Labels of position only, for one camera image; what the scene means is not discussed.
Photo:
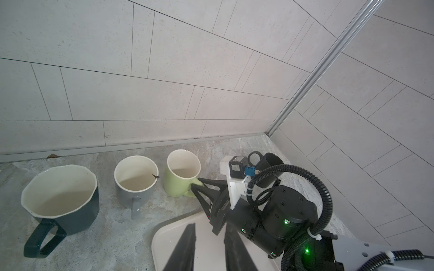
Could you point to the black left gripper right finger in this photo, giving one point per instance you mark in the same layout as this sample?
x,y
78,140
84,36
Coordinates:
x,y
236,255

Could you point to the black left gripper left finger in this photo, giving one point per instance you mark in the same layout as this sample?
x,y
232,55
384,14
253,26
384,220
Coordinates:
x,y
183,256

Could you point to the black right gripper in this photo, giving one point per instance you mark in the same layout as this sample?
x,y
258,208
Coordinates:
x,y
285,215

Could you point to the light green mug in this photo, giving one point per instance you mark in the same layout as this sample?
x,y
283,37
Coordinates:
x,y
182,170

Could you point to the black mug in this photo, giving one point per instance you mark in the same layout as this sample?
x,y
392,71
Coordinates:
x,y
266,161

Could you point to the grey mug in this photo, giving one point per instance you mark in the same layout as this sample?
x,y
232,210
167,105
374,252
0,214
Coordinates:
x,y
135,178

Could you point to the dark green mug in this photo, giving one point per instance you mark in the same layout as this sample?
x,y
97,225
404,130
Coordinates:
x,y
65,201

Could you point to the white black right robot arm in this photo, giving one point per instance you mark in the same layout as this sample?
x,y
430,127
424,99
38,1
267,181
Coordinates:
x,y
330,252

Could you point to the beige drying mat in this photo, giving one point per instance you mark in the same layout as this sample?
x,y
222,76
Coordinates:
x,y
210,250

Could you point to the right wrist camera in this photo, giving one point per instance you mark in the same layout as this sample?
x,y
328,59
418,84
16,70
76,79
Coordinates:
x,y
238,173

